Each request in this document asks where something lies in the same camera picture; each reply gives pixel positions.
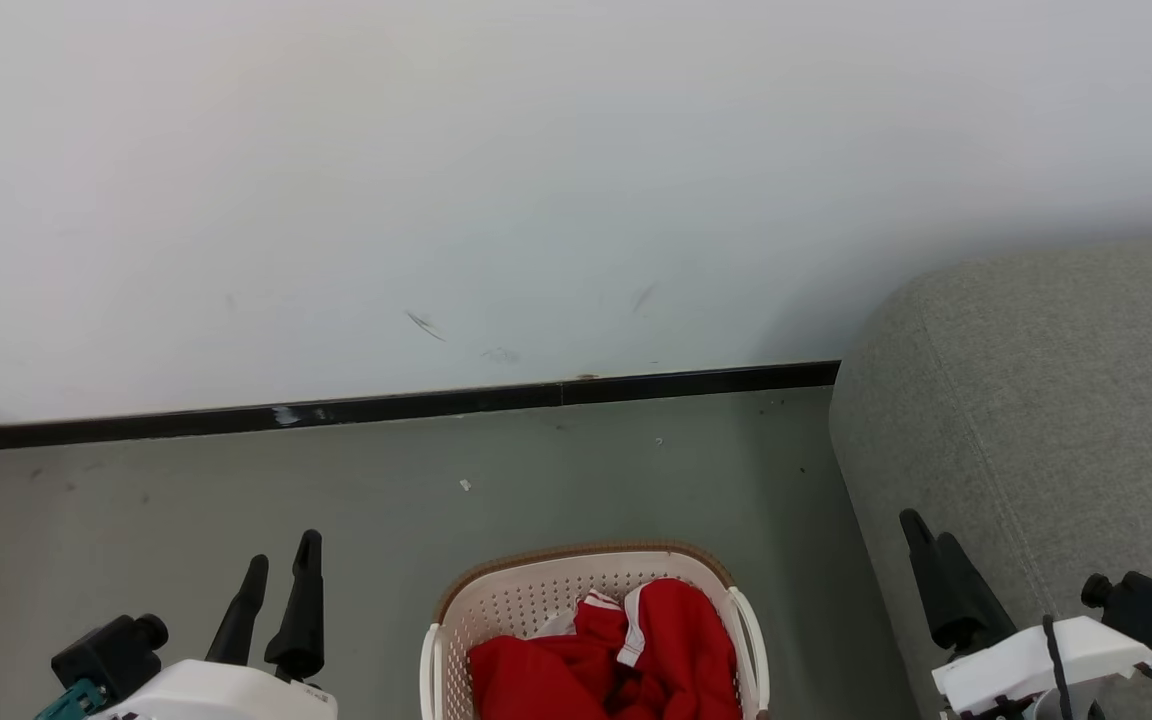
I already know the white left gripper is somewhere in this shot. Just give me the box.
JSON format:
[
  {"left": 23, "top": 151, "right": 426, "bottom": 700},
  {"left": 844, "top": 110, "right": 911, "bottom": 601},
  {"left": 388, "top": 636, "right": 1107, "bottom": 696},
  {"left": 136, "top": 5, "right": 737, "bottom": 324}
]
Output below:
[{"left": 94, "top": 529, "right": 340, "bottom": 720}]

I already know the left camera cable teal plug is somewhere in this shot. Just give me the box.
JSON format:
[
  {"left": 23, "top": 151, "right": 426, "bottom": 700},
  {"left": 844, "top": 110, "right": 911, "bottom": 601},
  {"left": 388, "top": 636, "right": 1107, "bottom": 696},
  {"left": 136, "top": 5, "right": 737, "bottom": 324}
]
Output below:
[{"left": 36, "top": 678, "right": 104, "bottom": 720}]

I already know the grey fabric sofa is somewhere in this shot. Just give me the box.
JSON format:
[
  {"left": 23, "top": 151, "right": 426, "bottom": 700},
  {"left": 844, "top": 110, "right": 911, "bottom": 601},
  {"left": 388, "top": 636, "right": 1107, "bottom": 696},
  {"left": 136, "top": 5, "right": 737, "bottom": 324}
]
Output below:
[{"left": 829, "top": 232, "right": 1152, "bottom": 720}]

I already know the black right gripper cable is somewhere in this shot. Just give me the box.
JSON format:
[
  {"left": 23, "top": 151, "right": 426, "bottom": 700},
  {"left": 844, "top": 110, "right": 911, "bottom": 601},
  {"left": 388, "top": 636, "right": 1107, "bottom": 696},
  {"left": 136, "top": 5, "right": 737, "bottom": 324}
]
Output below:
[{"left": 1040, "top": 614, "right": 1078, "bottom": 720}]

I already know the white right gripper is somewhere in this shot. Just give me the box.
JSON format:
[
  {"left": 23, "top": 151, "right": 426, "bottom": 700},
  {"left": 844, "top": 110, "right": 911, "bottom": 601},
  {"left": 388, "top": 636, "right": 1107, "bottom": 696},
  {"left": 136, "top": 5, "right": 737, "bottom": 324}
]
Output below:
[{"left": 899, "top": 508, "right": 1152, "bottom": 717}]

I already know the red garment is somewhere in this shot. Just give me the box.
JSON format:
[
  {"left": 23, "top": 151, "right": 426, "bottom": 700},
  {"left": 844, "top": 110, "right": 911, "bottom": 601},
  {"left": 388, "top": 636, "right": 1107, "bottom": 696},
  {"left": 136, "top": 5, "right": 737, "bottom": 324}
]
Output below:
[{"left": 468, "top": 592, "right": 637, "bottom": 720}]

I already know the cream plastic laundry basket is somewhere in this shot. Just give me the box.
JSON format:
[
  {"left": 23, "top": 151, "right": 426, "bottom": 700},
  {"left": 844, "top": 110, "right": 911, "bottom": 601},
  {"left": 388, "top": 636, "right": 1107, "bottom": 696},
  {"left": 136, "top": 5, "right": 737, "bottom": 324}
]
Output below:
[{"left": 420, "top": 541, "right": 771, "bottom": 720}]

